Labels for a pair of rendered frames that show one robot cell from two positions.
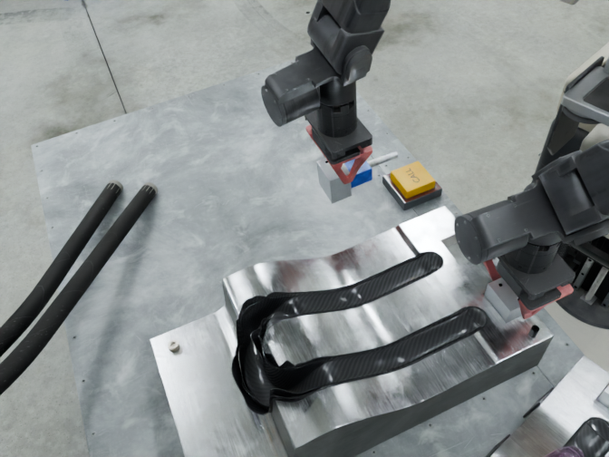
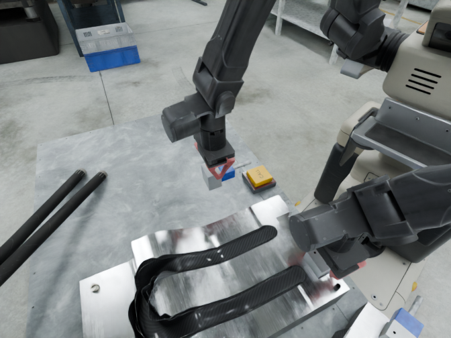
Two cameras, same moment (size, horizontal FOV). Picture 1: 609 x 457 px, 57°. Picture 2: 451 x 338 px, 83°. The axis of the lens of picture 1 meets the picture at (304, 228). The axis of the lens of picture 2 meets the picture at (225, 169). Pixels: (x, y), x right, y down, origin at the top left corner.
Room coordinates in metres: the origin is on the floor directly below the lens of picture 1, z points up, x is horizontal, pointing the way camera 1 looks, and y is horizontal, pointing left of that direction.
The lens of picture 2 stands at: (0.19, -0.05, 1.42)
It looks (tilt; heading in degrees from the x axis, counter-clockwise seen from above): 47 degrees down; 354
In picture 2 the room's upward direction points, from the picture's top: straight up
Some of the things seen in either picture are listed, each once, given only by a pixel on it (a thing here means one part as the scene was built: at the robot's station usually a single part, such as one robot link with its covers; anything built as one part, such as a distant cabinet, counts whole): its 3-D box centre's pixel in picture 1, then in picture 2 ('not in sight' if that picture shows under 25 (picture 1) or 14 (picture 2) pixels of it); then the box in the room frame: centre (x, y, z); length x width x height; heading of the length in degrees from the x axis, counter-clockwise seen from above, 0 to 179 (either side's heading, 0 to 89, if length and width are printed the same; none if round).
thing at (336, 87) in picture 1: (331, 80); (209, 114); (0.63, -0.06, 1.12); 0.07 x 0.06 x 0.07; 115
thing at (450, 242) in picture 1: (461, 254); (288, 227); (0.50, -0.23, 0.87); 0.05 x 0.05 x 0.04; 19
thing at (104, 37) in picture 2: not in sight; (106, 37); (3.51, 1.02, 0.28); 0.61 x 0.41 x 0.15; 109
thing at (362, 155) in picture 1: (343, 155); (216, 161); (0.62, -0.07, 0.99); 0.07 x 0.07 x 0.09; 19
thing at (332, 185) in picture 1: (361, 168); (228, 169); (0.64, -0.10, 0.93); 0.13 x 0.05 x 0.05; 108
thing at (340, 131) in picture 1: (336, 114); (213, 136); (0.63, -0.07, 1.06); 0.10 x 0.07 x 0.07; 19
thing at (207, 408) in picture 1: (342, 339); (209, 286); (0.38, -0.03, 0.87); 0.50 x 0.26 x 0.14; 109
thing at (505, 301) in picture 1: (534, 289); (335, 255); (0.41, -0.31, 0.89); 0.13 x 0.05 x 0.05; 108
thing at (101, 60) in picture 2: not in sight; (111, 52); (3.52, 1.02, 0.11); 0.61 x 0.41 x 0.22; 109
